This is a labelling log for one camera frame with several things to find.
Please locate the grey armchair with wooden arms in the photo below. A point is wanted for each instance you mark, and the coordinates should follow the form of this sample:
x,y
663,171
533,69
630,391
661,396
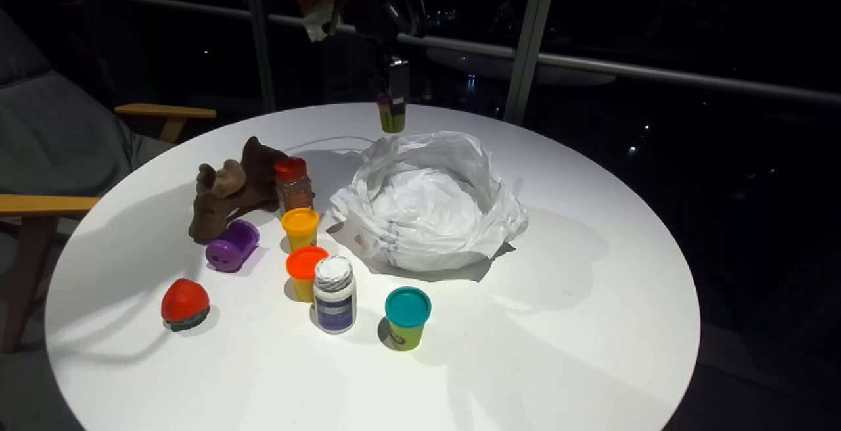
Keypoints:
x,y
59,135

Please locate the spice jar with red lid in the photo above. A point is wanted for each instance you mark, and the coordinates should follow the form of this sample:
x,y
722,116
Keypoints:
x,y
294,188

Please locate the yellow-green dough tub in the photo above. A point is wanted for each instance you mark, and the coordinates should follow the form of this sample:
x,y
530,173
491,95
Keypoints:
x,y
393,122

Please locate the dough tub with orange lid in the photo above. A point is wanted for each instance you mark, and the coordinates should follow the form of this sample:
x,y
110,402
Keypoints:
x,y
305,273

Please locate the white pill bottle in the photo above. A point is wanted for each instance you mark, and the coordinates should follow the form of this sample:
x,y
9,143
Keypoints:
x,y
334,296

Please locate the metal railing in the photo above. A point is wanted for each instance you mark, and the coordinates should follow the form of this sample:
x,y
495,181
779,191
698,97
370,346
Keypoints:
x,y
657,71

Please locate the red toy strawberry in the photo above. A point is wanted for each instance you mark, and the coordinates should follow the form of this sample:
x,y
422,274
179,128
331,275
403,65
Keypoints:
x,y
185,303

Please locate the dough tub with teal lid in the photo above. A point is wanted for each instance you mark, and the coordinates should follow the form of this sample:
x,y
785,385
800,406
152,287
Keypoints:
x,y
407,319

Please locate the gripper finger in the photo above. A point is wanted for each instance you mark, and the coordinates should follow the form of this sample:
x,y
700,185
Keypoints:
x,y
398,79

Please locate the purple plastic toy cylinder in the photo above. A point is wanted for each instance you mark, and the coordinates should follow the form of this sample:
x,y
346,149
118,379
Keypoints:
x,y
233,246

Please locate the window frame post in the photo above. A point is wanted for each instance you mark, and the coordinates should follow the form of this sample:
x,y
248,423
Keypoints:
x,y
259,37
531,43

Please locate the dough tub with yellow lid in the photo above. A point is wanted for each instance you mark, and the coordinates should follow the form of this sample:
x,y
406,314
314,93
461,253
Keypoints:
x,y
301,227

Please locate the white plastic bag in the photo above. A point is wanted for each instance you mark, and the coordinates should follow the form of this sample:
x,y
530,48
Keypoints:
x,y
427,207

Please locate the brown plush moose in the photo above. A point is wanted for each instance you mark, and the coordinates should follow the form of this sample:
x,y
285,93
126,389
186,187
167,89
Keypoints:
x,y
230,191

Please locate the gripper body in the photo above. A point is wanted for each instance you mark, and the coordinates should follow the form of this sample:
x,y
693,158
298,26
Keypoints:
x,y
384,14

